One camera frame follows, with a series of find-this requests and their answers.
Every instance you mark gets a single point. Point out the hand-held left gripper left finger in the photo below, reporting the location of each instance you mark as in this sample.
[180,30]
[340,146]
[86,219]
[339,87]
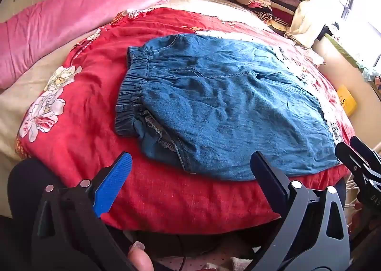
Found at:
[114,183]

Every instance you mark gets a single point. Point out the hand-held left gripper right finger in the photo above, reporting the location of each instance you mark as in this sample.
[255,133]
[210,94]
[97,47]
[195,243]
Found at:
[269,180]

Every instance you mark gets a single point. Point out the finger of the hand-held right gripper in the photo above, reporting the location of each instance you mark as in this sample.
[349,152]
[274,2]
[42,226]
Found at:
[364,146]
[348,154]

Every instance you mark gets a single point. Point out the blue denim pants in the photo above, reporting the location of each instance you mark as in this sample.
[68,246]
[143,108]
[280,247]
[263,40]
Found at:
[220,104]

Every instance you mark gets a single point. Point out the person's left hand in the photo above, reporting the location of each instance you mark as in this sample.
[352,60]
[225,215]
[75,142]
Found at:
[141,259]

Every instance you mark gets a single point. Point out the red floral blanket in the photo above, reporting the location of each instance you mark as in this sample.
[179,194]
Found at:
[98,140]

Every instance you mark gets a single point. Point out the yellow packet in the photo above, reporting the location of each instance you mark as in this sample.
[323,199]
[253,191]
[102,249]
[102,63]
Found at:
[346,101]

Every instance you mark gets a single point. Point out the green cloth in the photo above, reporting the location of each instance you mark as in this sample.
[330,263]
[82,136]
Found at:
[348,53]

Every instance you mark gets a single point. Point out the black clip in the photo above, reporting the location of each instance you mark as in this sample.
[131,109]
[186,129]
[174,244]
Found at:
[327,31]

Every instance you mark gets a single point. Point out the cream curtain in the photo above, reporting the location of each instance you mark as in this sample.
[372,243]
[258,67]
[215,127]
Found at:
[321,0]

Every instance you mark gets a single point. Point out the pink quilt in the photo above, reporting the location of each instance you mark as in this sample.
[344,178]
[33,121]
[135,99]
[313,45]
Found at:
[59,26]

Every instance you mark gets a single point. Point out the stack of folded clothes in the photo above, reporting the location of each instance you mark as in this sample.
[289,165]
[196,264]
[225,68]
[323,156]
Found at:
[262,5]

